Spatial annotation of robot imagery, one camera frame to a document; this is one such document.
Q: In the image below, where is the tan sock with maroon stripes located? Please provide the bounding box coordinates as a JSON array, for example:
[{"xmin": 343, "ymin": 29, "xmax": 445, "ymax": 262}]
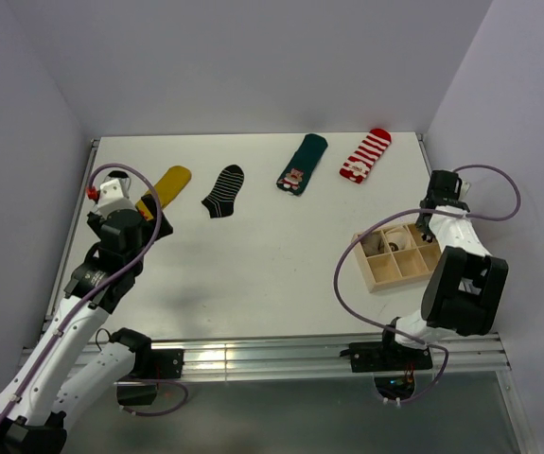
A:
[{"xmin": 360, "ymin": 234, "xmax": 385, "ymax": 257}]

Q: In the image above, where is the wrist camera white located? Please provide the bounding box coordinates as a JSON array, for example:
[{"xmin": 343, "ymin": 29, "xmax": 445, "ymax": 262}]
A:
[
  {"xmin": 459, "ymin": 180, "xmax": 471, "ymax": 201},
  {"xmin": 86, "ymin": 179, "xmax": 133, "ymax": 218}
]

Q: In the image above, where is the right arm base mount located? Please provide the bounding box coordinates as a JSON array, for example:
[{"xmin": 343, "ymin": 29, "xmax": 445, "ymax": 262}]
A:
[{"xmin": 340, "ymin": 341, "xmax": 433, "ymax": 406}]

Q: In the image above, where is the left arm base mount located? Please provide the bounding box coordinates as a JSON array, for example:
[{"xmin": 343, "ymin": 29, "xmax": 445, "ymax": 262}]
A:
[{"xmin": 116, "ymin": 349, "xmax": 184, "ymax": 408}]

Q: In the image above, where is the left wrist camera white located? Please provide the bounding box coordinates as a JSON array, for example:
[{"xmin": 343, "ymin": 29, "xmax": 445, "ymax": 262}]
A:
[{"xmin": 86, "ymin": 179, "xmax": 133, "ymax": 218}]

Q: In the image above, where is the dark green reindeer sock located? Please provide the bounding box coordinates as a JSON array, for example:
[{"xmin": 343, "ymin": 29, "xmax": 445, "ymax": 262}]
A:
[{"xmin": 276, "ymin": 133, "xmax": 328, "ymax": 196}]

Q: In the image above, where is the black horizontal-striped ankle sock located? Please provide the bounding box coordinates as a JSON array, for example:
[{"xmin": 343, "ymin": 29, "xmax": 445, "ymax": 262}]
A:
[{"xmin": 201, "ymin": 165, "xmax": 244, "ymax": 218}]

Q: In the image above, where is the cream and brown sock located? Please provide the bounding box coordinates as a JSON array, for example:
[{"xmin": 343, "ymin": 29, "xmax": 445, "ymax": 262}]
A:
[{"xmin": 381, "ymin": 225, "xmax": 415, "ymax": 253}]

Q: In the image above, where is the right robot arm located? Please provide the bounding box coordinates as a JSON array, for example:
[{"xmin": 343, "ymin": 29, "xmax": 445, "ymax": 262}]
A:
[{"xmin": 378, "ymin": 170, "xmax": 509, "ymax": 369}]

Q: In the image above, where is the mustard yellow sock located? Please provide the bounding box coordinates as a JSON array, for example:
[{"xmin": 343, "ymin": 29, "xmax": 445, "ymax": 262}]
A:
[{"xmin": 135, "ymin": 166, "xmax": 192, "ymax": 221}]

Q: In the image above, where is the wooden compartment tray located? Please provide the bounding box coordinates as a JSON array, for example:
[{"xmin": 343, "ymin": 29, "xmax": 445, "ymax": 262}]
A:
[{"xmin": 353, "ymin": 223, "xmax": 441, "ymax": 292}]

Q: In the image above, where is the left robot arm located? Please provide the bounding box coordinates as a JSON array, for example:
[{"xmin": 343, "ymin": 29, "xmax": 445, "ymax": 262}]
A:
[{"xmin": 0, "ymin": 189, "xmax": 173, "ymax": 453}]

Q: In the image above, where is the white black vertical-striped sock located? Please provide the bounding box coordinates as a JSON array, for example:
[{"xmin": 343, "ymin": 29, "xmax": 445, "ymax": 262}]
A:
[{"xmin": 107, "ymin": 170, "xmax": 132, "ymax": 197}]

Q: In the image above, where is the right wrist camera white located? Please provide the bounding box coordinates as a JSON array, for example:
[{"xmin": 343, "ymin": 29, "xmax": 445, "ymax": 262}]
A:
[{"xmin": 459, "ymin": 180, "xmax": 471, "ymax": 201}]

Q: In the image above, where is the red white striped santa sock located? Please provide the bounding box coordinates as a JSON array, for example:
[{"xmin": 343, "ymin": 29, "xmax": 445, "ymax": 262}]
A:
[{"xmin": 339, "ymin": 128, "xmax": 392, "ymax": 184}]

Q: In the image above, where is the aluminium table frame rail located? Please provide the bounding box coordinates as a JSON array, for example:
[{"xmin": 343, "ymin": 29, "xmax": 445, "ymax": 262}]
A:
[{"xmin": 13, "ymin": 330, "xmax": 512, "ymax": 389}]

